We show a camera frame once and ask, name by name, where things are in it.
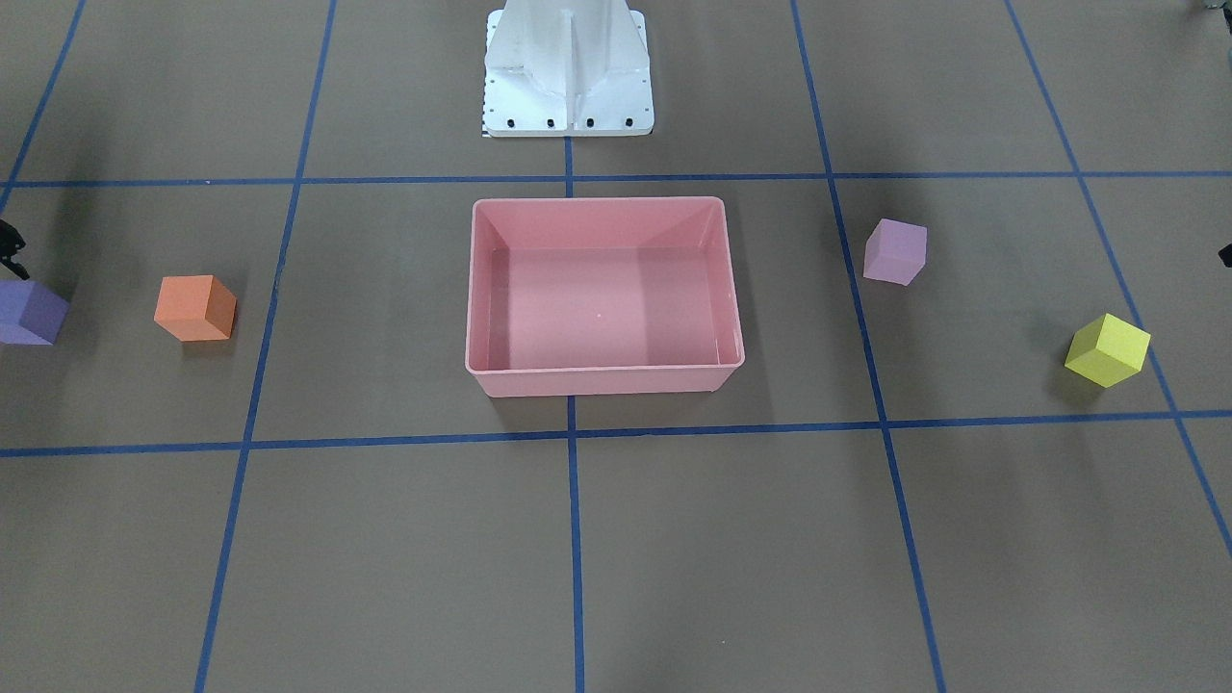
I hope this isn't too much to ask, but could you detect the pink plastic bin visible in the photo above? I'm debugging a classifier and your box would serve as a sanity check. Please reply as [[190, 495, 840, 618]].
[[464, 196, 745, 398]]

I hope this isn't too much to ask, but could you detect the yellow foam block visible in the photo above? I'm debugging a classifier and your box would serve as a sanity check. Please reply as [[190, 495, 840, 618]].
[[1064, 313, 1152, 388]]

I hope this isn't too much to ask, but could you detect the orange foam block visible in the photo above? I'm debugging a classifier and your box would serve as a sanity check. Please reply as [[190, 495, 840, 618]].
[[154, 275, 238, 343]]

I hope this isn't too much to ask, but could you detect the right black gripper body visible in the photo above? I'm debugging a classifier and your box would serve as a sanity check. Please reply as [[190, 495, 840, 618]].
[[0, 219, 28, 281]]

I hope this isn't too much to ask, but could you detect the purple foam block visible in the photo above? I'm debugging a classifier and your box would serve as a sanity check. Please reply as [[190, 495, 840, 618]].
[[1, 280, 70, 347]]

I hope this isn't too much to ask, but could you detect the white camera stand column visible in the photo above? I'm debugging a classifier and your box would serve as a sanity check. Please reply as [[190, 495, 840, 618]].
[[480, 1, 655, 138]]

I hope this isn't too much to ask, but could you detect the light pink foam block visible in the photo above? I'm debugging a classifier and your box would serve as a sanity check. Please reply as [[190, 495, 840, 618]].
[[862, 218, 928, 286]]

